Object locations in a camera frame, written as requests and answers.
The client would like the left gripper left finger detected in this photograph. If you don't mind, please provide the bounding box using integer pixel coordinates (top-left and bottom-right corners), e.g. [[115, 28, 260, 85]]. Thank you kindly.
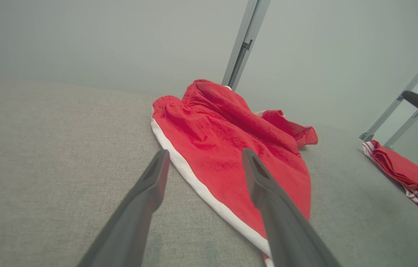
[[77, 149, 171, 267]]

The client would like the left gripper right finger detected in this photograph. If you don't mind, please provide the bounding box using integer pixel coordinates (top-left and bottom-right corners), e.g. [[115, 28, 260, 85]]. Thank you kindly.
[[241, 148, 341, 267]]

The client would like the red Bulls 23 jersey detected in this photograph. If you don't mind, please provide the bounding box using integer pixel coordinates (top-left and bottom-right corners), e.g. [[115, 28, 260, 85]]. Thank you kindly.
[[362, 140, 418, 216]]

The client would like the red Bulls shorts white stripe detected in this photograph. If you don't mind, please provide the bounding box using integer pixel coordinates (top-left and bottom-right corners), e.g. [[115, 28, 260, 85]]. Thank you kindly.
[[151, 79, 319, 267]]

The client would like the grey fabric sofa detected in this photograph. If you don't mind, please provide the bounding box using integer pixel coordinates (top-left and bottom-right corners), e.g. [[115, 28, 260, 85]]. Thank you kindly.
[[0, 77, 418, 267]]

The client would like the grey metal frame bar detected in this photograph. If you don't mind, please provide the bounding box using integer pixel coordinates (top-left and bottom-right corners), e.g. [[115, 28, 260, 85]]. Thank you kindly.
[[359, 39, 418, 142], [383, 78, 418, 149]]

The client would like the grey partition post with feet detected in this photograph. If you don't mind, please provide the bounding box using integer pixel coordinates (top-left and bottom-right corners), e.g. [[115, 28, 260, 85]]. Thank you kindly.
[[222, 0, 271, 92]]

